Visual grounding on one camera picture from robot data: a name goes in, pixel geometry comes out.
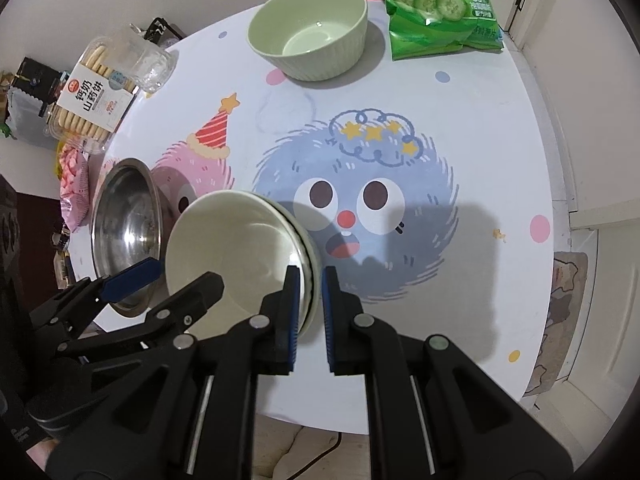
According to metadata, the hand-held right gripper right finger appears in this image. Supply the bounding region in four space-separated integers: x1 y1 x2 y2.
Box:
321 266 573 480

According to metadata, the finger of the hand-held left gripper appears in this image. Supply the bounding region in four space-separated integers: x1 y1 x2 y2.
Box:
29 256 164 333
56 271 226 361

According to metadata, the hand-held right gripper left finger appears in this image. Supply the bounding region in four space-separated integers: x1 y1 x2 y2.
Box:
45 264 305 480

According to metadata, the green ribbed bowl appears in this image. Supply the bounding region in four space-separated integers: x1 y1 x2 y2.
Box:
247 0 369 82
250 191 322 343

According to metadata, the cream ribbed bowl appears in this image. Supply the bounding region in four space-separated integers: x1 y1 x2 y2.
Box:
165 190 307 342

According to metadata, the large steel bowl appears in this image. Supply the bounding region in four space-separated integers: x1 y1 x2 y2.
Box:
91 158 169 318

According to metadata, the dark brown cabinet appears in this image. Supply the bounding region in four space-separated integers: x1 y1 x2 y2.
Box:
0 175 66 288

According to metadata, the pink candy bag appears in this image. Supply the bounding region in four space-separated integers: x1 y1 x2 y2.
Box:
57 147 93 233

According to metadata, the clear biscuit package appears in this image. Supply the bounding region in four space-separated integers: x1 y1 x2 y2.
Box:
42 35 146 156

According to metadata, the clear glass jar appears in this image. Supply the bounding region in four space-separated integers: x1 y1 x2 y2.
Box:
102 24 179 93

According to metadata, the black box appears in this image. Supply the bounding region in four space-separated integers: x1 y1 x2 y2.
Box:
15 56 73 97

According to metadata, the patterned floor mat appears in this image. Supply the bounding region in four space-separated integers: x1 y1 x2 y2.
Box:
522 251 591 398

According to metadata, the dark box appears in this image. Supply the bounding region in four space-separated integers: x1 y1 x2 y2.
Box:
142 16 184 44

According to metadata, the green chips bag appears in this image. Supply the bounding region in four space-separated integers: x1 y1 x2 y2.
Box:
370 0 503 62

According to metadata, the white door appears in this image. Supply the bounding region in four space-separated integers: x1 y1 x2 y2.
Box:
500 0 640 233

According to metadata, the black cable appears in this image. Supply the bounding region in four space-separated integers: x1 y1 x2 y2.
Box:
300 430 345 480

